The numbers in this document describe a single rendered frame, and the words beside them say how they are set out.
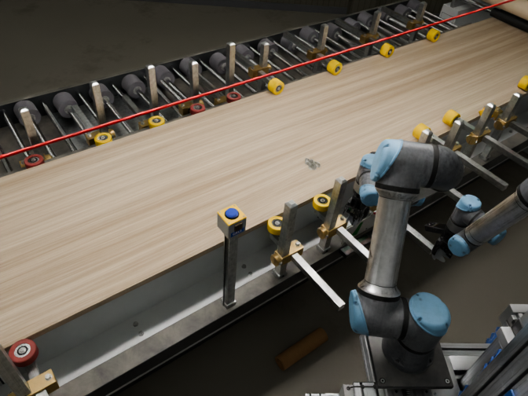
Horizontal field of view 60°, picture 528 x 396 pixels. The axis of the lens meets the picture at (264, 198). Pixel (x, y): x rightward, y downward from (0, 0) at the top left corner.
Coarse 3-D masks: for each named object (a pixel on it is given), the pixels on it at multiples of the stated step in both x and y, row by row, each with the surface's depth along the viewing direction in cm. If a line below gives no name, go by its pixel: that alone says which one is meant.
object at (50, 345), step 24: (312, 216) 224; (240, 240) 198; (264, 240) 211; (192, 264) 187; (216, 264) 198; (144, 288) 177; (168, 288) 187; (96, 312) 168; (120, 312) 177; (48, 336) 160; (72, 336) 169; (48, 360) 168; (0, 384) 161
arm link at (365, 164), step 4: (364, 156) 162; (368, 156) 162; (372, 156) 162; (364, 160) 161; (368, 160) 161; (360, 164) 163; (364, 164) 161; (368, 164) 160; (360, 168) 164; (364, 168) 162; (368, 168) 160; (360, 172) 163; (356, 176) 169; (356, 180) 168
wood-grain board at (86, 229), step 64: (384, 64) 293; (448, 64) 300; (512, 64) 307; (192, 128) 230; (256, 128) 234; (320, 128) 238; (384, 128) 242; (448, 128) 247; (0, 192) 188; (64, 192) 191; (128, 192) 194; (192, 192) 197; (256, 192) 200; (320, 192) 203; (0, 256) 166; (64, 256) 168; (128, 256) 170; (192, 256) 173; (0, 320) 149; (64, 320) 151
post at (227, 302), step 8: (224, 240) 156; (232, 240) 153; (224, 248) 158; (232, 248) 156; (224, 256) 159; (232, 256) 159; (224, 264) 162; (232, 264) 162; (224, 272) 166; (232, 272) 166; (224, 280) 169; (232, 280) 170; (224, 288) 173; (232, 288) 174; (224, 296) 177; (232, 296) 177; (224, 304) 180; (232, 304) 180
